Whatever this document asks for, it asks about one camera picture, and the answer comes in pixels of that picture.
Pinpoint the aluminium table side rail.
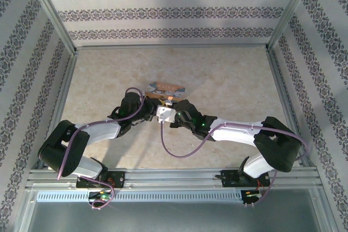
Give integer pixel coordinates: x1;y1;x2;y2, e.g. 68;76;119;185
40;49;79;170
265;47;312;167

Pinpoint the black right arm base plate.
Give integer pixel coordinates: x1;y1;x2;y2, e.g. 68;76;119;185
221;170;270;188

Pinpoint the orange LOVE print tin box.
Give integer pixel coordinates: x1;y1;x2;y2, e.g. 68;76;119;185
145;80;187;103

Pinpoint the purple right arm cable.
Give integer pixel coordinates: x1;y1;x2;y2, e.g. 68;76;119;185
160;122;310;208

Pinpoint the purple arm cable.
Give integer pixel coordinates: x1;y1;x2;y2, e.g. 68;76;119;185
56;87;145;211
160;122;310;208

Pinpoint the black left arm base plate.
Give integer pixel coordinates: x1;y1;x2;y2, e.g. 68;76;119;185
76;171;126;189

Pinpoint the grey metal sheet panel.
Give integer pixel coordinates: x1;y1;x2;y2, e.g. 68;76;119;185
16;188;335;232

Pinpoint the aluminium table back rail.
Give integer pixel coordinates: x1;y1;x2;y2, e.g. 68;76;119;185
74;44;270;51

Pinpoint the aluminium frame post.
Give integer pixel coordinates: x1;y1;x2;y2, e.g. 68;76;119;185
266;0;326;51
23;0;79;57

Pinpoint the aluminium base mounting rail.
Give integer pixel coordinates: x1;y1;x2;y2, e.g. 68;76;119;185
26;167;319;190

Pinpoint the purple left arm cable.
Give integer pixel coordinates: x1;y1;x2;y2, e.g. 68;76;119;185
56;87;145;211

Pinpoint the grey slotted cable duct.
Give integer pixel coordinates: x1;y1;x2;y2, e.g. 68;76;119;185
36;190;243;203

